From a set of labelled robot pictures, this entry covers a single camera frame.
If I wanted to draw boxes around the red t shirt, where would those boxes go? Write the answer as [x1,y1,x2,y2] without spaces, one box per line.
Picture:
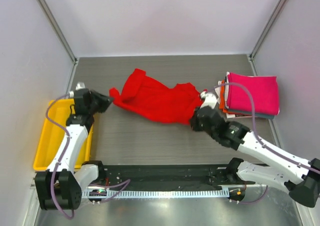
[109,68,203,125]

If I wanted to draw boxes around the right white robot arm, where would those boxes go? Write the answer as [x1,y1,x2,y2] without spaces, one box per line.
[190,106,320,208]

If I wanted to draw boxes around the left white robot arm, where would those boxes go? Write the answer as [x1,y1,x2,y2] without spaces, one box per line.
[34,87,114,213]

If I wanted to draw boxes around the folded orange t shirt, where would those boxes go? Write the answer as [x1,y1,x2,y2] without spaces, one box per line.
[219,86,228,113]

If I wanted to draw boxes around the folded white t shirt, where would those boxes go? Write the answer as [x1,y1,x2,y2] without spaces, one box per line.
[218,71,229,113]

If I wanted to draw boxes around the folded grey-blue t shirt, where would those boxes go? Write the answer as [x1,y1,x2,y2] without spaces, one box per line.
[225,111,275,120]

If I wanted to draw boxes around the folded pink t shirt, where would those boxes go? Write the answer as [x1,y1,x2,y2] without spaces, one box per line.
[225,72,280,116]

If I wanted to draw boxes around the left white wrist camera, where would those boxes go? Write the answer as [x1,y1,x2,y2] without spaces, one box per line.
[68,82,86,98]

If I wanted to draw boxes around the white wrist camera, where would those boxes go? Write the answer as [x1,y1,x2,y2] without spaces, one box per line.
[68,82,86,98]
[200,90,218,109]

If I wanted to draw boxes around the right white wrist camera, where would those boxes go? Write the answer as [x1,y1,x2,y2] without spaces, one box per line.
[200,90,218,109]

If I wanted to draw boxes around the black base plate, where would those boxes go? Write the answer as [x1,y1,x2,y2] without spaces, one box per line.
[94,164,247,191]

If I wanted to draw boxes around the slotted white cable duct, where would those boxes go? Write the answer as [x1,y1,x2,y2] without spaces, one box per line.
[82,188,230,200]

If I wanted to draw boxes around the left aluminium frame post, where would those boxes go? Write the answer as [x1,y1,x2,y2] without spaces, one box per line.
[36,0,77,65]

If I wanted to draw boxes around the aluminium frame post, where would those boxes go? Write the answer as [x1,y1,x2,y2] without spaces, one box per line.
[36,0,77,65]
[248,0,289,61]

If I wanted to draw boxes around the right aluminium frame post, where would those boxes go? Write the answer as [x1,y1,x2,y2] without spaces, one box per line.
[248,0,289,61]

